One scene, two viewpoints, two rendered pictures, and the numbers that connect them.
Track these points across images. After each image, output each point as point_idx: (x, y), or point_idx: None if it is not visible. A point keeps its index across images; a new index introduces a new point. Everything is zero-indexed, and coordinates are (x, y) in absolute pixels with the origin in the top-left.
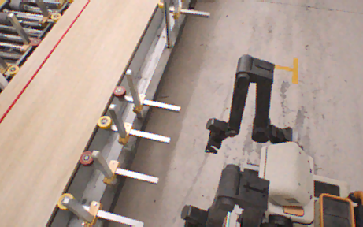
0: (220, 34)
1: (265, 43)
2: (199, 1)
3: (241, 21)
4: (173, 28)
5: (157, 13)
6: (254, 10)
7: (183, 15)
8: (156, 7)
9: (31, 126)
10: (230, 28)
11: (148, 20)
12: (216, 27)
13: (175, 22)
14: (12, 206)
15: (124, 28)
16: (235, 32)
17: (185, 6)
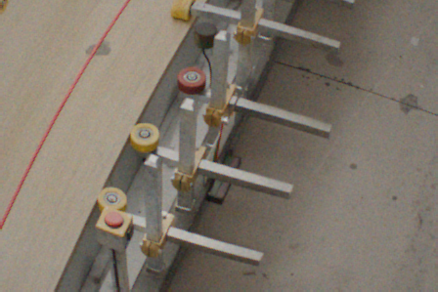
0: (321, 237)
1: (437, 272)
2: (267, 97)
3: (391, 192)
4: (144, 273)
5: (95, 218)
6: (432, 153)
7: (183, 228)
8: (92, 212)
9: None
10: (354, 218)
11: (66, 260)
12: (310, 209)
13: (152, 261)
14: None
15: (4, 271)
16: (368, 233)
17: (191, 199)
